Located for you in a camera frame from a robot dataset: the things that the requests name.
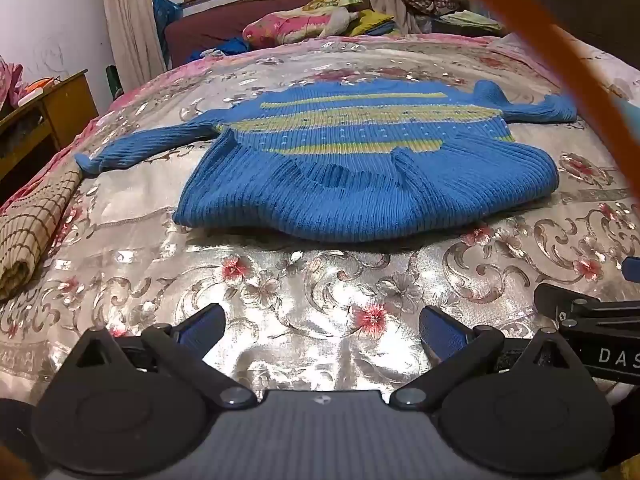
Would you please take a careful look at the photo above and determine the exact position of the blue striped knit sweater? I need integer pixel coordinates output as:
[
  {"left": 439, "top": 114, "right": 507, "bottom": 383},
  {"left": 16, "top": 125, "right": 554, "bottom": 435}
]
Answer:
[{"left": 75, "top": 79, "right": 579, "bottom": 244}]

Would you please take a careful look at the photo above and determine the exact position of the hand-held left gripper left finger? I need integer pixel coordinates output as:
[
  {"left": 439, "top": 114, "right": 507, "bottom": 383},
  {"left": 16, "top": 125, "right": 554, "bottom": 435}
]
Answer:
[{"left": 65, "top": 303, "right": 259, "bottom": 409}]

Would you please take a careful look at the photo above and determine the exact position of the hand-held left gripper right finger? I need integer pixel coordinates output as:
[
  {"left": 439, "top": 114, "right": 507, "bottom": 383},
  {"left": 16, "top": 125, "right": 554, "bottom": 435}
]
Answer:
[{"left": 389, "top": 305, "right": 588, "bottom": 410}]

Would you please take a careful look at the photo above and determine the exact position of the rolled checked cloth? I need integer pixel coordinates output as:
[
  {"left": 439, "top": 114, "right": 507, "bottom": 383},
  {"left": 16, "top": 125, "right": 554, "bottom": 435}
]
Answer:
[{"left": 0, "top": 167, "right": 84, "bottom": 301}]

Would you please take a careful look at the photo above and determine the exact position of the blue cloth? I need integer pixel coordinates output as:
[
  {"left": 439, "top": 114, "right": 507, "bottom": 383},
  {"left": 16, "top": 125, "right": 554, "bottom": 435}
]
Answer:
[{"left": 189, "top": 37, "right": 252, "bottom": 61}]

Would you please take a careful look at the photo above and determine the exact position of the maroon sofa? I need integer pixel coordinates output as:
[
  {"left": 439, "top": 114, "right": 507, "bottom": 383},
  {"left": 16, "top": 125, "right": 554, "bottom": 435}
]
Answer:
[{"left": 164, "top": 0, "right": 373, "bottom": 69}]

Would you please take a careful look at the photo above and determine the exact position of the orange cable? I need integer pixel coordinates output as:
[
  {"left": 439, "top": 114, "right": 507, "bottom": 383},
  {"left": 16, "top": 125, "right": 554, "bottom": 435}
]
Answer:
[{"left": 437, "top": 0, "right": 640, "bottom": 203}]

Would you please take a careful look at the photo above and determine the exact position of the pale green folded cloth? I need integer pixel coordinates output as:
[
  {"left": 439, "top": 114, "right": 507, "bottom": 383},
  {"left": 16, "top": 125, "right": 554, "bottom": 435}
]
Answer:
[{"left": 439, "top": 10, "right": 504, "bottom": 32}]

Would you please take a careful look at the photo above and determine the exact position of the pink floral quilt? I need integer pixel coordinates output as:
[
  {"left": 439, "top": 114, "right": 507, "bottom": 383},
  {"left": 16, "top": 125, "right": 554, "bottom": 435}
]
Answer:
[{"left": 242, "top": 7, "right": 361, "bottom": 46}]

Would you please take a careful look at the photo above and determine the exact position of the orange and white item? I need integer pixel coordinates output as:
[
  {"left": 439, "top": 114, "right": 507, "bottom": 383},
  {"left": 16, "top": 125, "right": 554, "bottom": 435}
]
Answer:
[{"left": 17, "top": 76, "right": 62, "bottom": 107}]

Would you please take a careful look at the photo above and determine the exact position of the pink dotted pillow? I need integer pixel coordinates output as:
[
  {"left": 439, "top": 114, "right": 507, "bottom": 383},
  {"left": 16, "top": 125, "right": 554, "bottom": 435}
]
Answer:
[{"left": 575, "top": 42, "right": 640, "bottom": 111}]

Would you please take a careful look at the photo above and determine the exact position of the yellow folded cloth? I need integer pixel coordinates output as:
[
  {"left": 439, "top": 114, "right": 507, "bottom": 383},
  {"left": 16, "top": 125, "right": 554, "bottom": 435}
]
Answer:
[{"left": 350, "top": 8, "right": 397, "bottom": 37}]

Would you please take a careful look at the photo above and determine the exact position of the blue bag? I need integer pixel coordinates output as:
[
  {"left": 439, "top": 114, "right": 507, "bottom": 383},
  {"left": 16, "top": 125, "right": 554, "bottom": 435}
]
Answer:
[{"left": 152, "top": 0, "right": 184, "bottom": 37}]

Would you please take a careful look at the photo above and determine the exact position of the pink cloth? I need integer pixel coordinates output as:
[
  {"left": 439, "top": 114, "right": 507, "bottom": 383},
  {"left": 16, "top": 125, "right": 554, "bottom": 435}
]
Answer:
[{"left": 0, "top": 57, "right": 24, "bottom": 111}]

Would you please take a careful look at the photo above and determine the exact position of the green bottle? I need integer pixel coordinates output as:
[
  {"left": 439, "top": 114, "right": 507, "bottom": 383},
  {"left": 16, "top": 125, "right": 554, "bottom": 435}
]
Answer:
[{"left": 104, "top": 64, "right": 123, "bottom": 102}]

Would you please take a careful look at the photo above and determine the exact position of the wooden desk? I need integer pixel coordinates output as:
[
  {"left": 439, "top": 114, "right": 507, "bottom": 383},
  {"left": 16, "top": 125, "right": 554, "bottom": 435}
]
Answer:
[{"left": 0, "top": 69, "right": 100, "bottom": 202}]

